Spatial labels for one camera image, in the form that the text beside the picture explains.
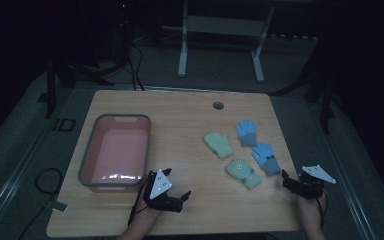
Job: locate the black metal stand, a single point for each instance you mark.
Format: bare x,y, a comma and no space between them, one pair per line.
326,106
50,86

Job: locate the person's left hand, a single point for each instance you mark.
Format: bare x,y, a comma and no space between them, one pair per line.
148,211

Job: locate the blue glove with grey cuff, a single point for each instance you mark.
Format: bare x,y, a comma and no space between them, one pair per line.
266,159
247,131

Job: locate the plain light green mitten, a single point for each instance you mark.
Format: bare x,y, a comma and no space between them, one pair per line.
219,144

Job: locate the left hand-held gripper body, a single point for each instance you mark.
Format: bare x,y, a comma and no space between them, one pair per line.
160,190

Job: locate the white metal table frame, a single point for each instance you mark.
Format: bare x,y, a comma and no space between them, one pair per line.
220,26

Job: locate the person's right hand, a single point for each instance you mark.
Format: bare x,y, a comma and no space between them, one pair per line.
310,205

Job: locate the pink basin with grey rim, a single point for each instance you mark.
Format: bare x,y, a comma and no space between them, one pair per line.
120,150

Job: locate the green mitten with printed face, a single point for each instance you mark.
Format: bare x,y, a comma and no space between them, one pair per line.
243,173

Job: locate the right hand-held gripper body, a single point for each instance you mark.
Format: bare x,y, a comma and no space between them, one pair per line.
311,181

